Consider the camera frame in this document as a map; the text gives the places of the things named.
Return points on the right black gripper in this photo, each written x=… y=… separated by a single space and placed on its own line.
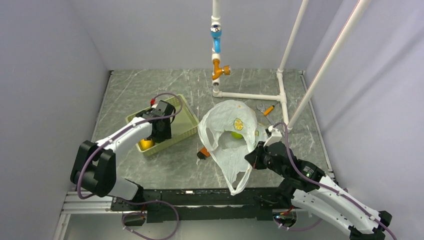
x=254 y=157

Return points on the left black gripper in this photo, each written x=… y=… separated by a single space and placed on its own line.
x=166 y=134

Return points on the yellow fake fruit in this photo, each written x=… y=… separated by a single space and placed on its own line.
x=146 y=144

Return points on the white plastic bag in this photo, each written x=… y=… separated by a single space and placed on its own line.
x=214 y=131

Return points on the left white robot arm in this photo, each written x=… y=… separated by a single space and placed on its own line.
x=95 y=166

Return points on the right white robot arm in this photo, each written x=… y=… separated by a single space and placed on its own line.
x=306 y=186

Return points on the light green fake fruit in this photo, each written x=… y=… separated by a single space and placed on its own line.
x=237 y=135

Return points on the pale green plastic basket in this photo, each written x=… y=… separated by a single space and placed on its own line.
x=184 y=126

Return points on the orange black brush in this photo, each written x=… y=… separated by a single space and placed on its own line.
x=202 y=154

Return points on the silver orange wrench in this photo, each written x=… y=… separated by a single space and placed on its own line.
x=265 y=110

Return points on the orange pipe valve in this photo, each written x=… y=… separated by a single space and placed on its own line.
x=218 y=71

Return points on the blue pipe valve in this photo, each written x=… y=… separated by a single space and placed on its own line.
x=216 y=32

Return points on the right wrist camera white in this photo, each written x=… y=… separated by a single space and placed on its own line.
x=274 y=136

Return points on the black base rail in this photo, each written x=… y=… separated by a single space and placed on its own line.
x=161 y=205

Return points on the aluminium frame rail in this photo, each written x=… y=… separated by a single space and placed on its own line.
x=94 y=205

